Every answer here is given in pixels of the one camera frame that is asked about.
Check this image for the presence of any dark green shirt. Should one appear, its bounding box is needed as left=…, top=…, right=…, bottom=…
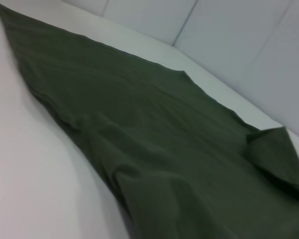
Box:
left=0, top=2, right=299, bottom=239

